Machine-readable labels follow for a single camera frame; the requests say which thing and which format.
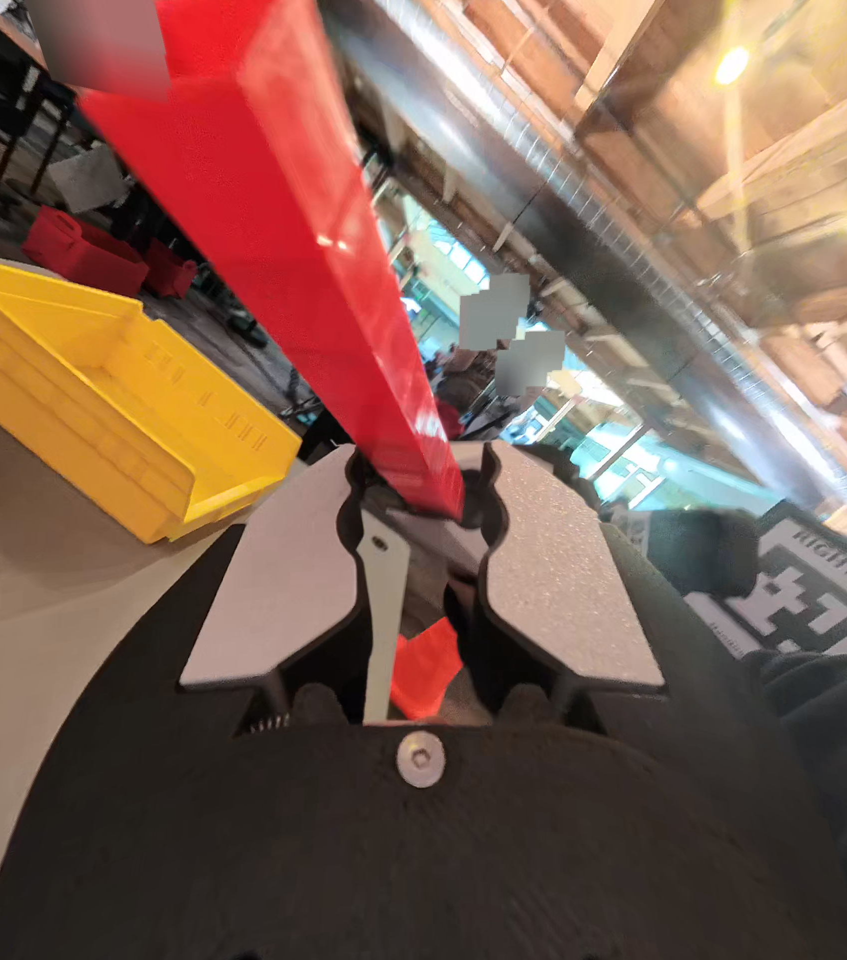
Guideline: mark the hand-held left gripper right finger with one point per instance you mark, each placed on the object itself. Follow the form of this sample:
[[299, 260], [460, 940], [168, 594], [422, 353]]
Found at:
[[566, 585]]

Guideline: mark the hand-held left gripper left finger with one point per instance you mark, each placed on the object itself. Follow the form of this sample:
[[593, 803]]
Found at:
[[281, 585]]

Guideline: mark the yellow plastic bin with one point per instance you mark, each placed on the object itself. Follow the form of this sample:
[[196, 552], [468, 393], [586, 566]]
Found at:
[[93, 375]]

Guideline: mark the red plastic bar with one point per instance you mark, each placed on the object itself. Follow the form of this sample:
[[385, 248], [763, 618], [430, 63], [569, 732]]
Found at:
[[281, 262]]

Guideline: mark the orange high-visibility vest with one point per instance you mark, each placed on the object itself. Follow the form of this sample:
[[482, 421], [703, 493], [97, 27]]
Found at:
[[427, 667]]

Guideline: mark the square marker tag board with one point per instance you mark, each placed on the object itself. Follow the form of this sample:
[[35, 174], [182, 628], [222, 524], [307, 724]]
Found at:
[[828, 577]]

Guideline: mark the small red fabric bin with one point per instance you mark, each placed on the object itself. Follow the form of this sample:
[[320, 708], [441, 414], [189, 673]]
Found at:
[[168, 270]]

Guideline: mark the large red fabric bin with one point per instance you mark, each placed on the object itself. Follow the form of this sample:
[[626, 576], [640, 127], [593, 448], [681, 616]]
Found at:
[[86, 251]]

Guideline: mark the grey hanging sheet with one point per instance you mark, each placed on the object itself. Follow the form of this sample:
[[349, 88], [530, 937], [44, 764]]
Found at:
[[90, 180]]

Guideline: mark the round ceiling lamp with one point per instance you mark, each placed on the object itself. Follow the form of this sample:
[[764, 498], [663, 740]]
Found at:
[[731, 65]]

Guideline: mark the large silver air duct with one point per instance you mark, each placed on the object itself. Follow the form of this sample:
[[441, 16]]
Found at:
[[618, 247]]

